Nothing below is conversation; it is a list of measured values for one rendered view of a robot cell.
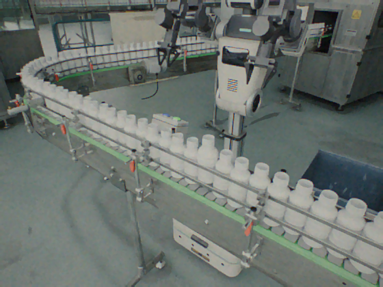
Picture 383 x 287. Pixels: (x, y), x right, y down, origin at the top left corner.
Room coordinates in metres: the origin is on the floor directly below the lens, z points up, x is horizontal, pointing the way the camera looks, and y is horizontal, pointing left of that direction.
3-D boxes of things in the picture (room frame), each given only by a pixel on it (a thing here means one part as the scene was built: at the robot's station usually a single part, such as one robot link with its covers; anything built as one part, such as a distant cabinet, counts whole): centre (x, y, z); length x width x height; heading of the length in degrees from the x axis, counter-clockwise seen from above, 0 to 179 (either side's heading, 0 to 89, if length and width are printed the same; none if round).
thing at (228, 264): (1.35, -0.25, 0.24); 0.68 x 0.53 x 0.41; 143
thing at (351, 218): (0.45, -0.39, 1.08); 0.06 x 0.06 x 0.17
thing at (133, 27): (5.23, 0.86, 0.59); 1.10 x 0.62 x 1.18; 125
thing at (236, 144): (1.36, -0.26, 0.66); 0.11 x 0.11 x 0.40; 53
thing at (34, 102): (1.28, 0.85, 0.96); 0.23 x 0.10 x 0.27; 143
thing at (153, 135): (0.84, 0.14, 1.08); 0.06 x 0.06 x 0.17
